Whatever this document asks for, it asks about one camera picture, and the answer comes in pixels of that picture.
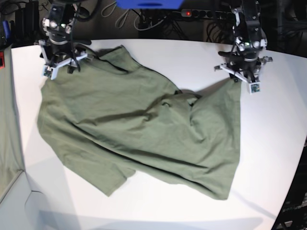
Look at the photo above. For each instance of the green t-shirt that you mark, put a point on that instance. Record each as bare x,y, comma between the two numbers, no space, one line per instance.
114,117

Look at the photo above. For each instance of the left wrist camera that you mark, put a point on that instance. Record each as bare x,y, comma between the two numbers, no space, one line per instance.
254,87

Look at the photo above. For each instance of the blue box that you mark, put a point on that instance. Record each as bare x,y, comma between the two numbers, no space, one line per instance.
149,4

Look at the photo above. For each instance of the white power strip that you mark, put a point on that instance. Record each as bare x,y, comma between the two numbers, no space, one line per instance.
205,14

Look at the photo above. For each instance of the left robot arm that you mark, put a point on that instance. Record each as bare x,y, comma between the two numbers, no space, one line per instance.
247,31

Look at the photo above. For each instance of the red device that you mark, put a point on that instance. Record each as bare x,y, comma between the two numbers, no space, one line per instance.
2,60

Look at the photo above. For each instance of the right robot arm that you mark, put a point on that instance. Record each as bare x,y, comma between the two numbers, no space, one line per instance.
59,23

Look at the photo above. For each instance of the green cloth at left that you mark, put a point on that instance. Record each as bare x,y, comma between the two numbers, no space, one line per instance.
11,154

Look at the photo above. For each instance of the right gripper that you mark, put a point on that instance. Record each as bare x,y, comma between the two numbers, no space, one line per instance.
57,56

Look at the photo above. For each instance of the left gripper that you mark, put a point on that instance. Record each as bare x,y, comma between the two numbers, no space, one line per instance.
248,67

